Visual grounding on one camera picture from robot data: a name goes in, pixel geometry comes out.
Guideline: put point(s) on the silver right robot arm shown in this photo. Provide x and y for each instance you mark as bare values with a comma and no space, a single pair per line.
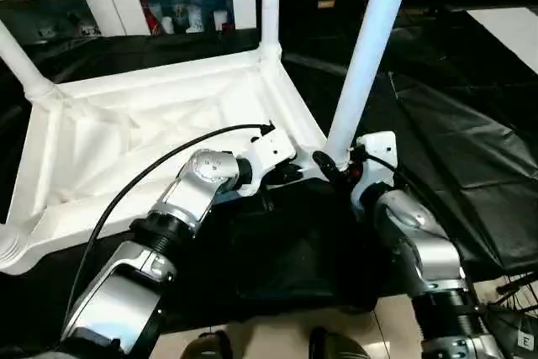
420,250

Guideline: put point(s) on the small yellow tag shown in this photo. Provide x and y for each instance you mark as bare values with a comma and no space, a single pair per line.
326,4

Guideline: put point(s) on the black power adapter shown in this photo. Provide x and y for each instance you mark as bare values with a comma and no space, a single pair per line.
523,340

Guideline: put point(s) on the person's black shoes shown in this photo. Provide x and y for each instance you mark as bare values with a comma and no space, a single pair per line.
338,345
207,346

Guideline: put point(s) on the red bottle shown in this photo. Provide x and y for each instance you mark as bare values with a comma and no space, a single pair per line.
154,18

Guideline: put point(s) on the white flat board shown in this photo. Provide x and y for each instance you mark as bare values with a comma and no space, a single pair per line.
508,35

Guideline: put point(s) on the white plastic table top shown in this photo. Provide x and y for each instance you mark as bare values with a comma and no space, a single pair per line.
143,124

